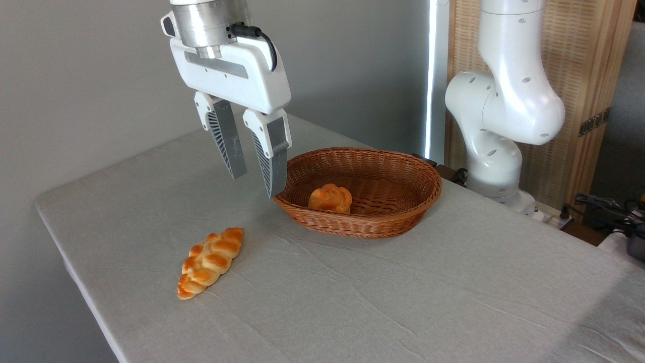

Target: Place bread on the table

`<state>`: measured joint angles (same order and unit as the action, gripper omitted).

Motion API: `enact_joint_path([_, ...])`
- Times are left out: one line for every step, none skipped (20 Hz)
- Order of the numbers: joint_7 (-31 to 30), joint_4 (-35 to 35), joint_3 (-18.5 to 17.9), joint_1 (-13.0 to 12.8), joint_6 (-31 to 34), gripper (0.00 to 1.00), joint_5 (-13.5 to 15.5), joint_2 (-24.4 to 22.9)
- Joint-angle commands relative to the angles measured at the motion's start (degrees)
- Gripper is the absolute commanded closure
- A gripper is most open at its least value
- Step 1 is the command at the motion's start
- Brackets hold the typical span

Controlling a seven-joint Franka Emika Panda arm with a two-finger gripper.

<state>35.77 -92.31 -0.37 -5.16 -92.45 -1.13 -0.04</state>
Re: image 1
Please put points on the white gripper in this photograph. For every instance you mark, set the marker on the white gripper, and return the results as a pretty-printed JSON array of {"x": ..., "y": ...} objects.
[{"x": 237, "y": 75}]

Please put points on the round orange muffin bread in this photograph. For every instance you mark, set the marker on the round orange muffin bread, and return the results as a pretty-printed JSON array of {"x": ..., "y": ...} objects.
[{"x": 330, "y": 199}]

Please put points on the long braided bread loaf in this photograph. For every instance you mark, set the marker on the long braided bread loaf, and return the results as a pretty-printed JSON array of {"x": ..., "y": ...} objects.
[{"x": 209, "y": 262}]

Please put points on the brown wicker oval basket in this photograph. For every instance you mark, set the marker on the brown wicker oval basket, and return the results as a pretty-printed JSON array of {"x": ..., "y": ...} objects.
[{"x": 383, "y": 222}]

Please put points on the black table clamp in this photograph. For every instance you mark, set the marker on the black table clamp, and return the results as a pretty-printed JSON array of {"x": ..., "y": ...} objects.
[{"x": 448, "y": 172}]

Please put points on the light grey tablecloth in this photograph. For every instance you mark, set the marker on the light grey tablecloth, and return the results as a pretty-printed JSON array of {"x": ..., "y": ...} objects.
[{"x": 403, "y": 302}]

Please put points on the black screen hinge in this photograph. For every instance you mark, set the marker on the black screen hinge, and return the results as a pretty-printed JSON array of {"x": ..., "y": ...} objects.
[{"x": 594, "y": 122}]

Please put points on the white vertical post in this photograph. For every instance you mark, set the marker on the white vertical post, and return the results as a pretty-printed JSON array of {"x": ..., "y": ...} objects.
[{"x": 437, "y": 75}]

